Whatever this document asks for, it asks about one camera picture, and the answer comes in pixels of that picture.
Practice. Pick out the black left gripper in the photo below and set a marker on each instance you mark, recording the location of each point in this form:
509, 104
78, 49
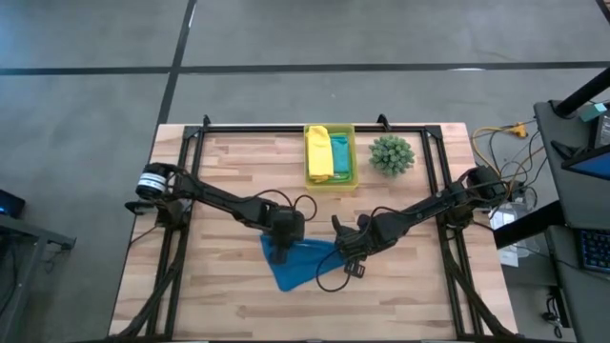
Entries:
288, 227

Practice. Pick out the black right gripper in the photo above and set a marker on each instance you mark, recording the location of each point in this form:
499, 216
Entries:
355, 240

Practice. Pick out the blue microfiber towel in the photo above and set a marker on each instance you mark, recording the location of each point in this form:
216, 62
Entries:
300, 262

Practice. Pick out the yellow translucent plastic bin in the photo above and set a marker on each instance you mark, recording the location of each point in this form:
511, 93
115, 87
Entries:
331, 187

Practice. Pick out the yellow microfiber towel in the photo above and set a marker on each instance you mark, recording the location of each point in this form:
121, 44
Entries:
319, 152

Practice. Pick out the teal microfiber towel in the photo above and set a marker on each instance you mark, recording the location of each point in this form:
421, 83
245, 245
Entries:
340, 152

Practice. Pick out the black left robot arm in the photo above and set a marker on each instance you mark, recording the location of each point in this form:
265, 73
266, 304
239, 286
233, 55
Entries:
219, 200

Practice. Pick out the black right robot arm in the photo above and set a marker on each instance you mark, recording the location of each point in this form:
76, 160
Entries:
429, 205

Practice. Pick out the artificial plant in patterned pot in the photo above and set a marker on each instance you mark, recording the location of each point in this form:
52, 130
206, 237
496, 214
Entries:
391, 155

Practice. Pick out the white box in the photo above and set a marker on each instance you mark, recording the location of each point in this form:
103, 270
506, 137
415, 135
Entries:
502, 218

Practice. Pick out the white paper sheet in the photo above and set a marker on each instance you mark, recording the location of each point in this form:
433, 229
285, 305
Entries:
509, 258

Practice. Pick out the black diagonal bar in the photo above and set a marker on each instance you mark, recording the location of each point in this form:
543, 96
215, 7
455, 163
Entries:
524, 226

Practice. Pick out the grey desk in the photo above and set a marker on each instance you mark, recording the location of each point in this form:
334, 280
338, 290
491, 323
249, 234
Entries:
586, 205

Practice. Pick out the black keyboard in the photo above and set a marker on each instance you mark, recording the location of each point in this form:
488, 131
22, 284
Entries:
595, 250

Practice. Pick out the laptop with blue screen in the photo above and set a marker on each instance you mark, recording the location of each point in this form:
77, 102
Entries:
595, 167

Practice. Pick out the grey metal cart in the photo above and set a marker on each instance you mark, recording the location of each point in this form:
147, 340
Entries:
28, 231

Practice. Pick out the small teal box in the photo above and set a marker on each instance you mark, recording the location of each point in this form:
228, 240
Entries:
593, 113

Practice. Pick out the black pole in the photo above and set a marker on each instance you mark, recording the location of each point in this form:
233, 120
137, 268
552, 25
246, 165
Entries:
583, 93

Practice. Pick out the black device with blue light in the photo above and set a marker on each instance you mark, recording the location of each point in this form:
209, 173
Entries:
12, 205

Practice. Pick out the black aluminium table frame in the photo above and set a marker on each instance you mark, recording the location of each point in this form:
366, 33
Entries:
262, 128

